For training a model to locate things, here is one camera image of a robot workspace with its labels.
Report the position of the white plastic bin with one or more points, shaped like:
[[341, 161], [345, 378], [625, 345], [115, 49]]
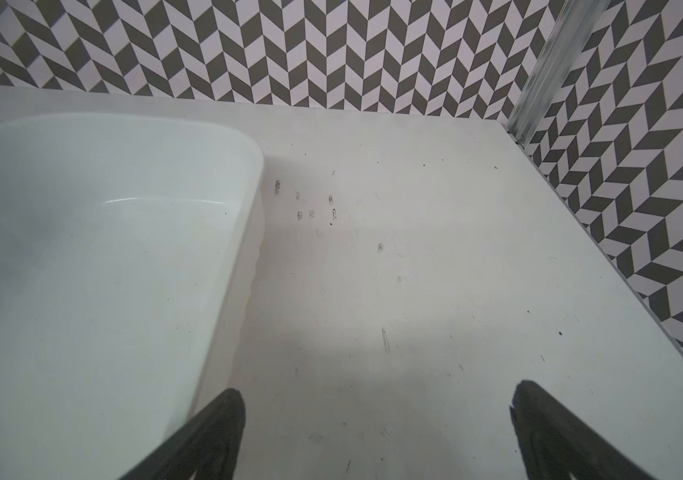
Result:
[[119, 242]]

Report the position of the aluminium corner post right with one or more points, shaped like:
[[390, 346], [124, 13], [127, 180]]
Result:
[[573, 27]]

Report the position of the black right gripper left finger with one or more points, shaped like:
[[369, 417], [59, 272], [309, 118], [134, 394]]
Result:
[[206, 447]]

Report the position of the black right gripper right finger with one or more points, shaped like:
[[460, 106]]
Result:
[[555, 444]]

